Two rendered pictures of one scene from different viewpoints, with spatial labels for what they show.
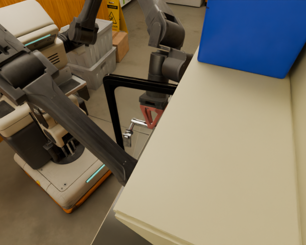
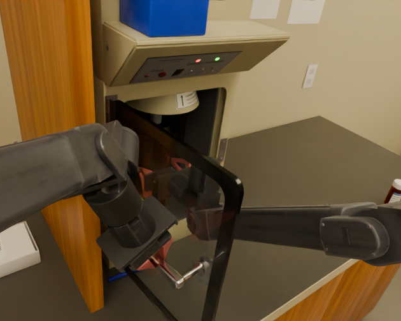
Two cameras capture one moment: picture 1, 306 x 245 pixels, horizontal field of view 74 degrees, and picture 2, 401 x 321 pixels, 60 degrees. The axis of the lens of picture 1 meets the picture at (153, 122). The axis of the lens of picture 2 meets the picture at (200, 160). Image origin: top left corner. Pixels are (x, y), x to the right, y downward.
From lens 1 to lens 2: 0.74 m
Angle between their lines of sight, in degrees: 97
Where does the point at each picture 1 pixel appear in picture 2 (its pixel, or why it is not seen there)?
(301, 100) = not seen: hidden behind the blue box
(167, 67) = (135, 153)
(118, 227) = (244, 302)
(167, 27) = (99, 127)
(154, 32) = (112, 151)
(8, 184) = not seen: outside the picture
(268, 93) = not seen: hidden behind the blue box
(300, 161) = (218, 18)
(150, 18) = (86, 160)
